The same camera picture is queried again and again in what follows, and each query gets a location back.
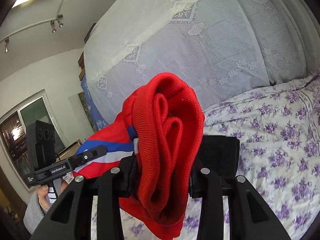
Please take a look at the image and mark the red track pants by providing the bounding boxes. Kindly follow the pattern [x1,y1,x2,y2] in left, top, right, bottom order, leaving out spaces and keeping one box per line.
[73,73,204,239]

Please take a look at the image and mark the person's left hand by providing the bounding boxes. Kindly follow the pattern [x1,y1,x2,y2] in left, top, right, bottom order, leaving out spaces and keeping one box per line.
[36,178,70,213]

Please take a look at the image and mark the grey knit left sleeve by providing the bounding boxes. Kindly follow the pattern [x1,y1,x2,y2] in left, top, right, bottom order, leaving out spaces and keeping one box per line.
[23,192,46,235]

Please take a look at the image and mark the blue floral cloth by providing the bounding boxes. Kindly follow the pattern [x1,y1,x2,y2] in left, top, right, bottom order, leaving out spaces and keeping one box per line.
[80,75,109,132]

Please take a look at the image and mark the black folded garment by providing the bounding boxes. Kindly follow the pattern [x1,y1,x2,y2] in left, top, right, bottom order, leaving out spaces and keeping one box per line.
[197,135,240,179]

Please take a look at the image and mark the purple floral bed sheet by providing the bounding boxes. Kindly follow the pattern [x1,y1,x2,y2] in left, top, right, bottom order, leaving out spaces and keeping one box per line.
[89,69,320,240]

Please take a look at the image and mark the ceiling spotlight fixture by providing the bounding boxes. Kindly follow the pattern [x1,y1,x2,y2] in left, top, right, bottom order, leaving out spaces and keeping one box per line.
[50,14,64,33]

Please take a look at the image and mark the window with white frame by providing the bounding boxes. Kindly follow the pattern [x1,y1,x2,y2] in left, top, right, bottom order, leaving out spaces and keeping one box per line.
[1,89,67,192]

